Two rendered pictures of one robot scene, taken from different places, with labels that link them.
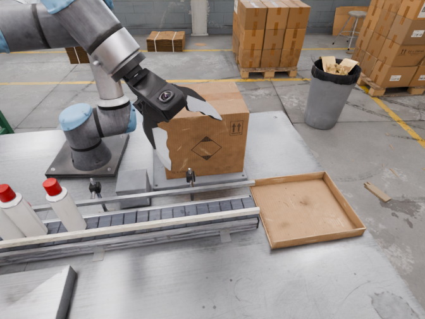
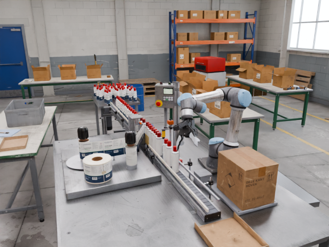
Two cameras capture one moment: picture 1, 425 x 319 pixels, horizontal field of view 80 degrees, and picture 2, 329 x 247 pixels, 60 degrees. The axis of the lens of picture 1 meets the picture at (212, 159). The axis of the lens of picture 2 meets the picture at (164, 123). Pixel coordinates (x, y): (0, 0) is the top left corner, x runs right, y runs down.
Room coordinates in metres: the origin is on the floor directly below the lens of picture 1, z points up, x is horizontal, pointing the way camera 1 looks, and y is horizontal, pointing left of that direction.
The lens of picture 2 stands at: (-0.04, -1.47, 1.88)
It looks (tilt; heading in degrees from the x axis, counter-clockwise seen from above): 18 degrees down; 78
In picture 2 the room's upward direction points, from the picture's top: 1 degrees counter-clockwise
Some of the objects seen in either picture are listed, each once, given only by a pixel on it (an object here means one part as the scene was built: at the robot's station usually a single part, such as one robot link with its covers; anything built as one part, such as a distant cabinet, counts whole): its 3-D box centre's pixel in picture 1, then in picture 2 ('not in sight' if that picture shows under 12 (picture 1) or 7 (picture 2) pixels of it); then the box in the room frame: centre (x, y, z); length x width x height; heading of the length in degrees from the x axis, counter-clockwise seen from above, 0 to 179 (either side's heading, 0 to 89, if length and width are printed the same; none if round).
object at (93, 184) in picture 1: (98, 201); (187, 169); (0.52, 0.36, 0.91); 0.07 x 0.03 x 0.16; 9
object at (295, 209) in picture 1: (301, 205); (229, 235); (0.55, -0.31, 0.85); 0.30 x 0.26 x 0.04; 99
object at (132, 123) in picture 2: not in sight; (136, 129); (0.23, 1.08, 1.01); 0.14 x 0.13 x 0.26; 99
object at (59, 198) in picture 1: (64, 207); (175, 159); (0.44, 0.41, 0.98); 0.05 x 0.05 x 0.20
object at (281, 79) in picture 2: not in sight; (281, 77); (3.55, 3.77, 0.97); 0.43 x 0.42 x 0.37; 179
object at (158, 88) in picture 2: not in sight; (166, 95); (0.46, 0.80, 1.38); 0.17 x 0.10 x 0.19; 154
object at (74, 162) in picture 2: not in sight; (85, 160); (-0.23, 0.75, 0.89); 0.31 x 0.31 x 0.01
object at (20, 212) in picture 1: (21, 213); (169, 153); (0.42, 0.52, 0.98); 0.05 x 0.05 x 0.20
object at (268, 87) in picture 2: not in sight; (261, 98); (3.51, 4.40, 0.39); 2.20 x 0.80 x 0.78; 92
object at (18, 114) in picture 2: not in sight; (26, 111); (-1.05, 2.45, 0.91); 0.60 x 0.40 x 0.22; 95
